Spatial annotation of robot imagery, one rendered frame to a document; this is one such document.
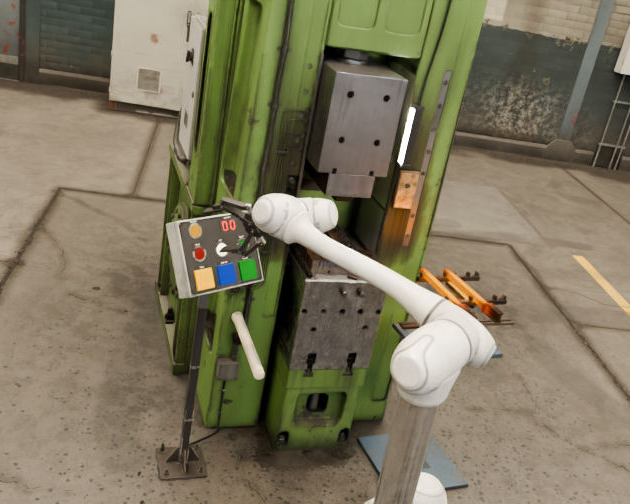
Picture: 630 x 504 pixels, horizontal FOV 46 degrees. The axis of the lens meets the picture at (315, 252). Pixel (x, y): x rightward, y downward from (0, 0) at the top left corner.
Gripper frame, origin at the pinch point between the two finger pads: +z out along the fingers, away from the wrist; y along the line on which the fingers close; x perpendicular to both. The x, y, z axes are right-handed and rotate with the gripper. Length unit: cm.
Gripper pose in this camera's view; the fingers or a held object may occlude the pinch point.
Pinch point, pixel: (216, 230)
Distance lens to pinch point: 231.7
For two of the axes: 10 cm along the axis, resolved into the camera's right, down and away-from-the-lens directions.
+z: -8.7, 1.0, 4.8
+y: 3.2, 8.6, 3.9
